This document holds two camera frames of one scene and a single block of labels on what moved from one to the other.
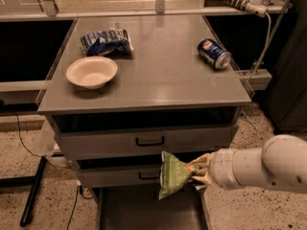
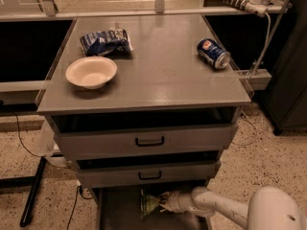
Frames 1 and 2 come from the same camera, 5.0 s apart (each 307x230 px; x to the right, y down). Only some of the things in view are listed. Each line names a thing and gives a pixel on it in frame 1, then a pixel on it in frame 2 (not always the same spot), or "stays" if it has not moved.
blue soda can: (214, 53) stays
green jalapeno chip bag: (174, 173) → (152, 203)
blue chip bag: (115, 43) stays
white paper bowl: (91, 72) stays
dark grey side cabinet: (287, 93) stays
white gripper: (221, 169) → (175, 202)
